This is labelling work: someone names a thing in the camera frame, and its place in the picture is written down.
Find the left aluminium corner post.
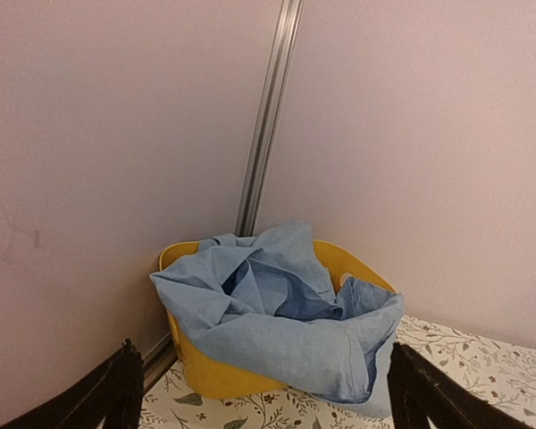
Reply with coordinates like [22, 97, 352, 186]
[235, 0, 304, 236]

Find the blue button-up shirt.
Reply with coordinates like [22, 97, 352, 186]
[151, 222, 405, 418]

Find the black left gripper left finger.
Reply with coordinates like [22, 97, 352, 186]
[3, 339, 144, 428]

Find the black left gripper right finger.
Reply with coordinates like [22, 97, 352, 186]
[389, 342, 528, 429]

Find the yellow plastic basket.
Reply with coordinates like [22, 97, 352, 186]
[167, 240, 394, 400]

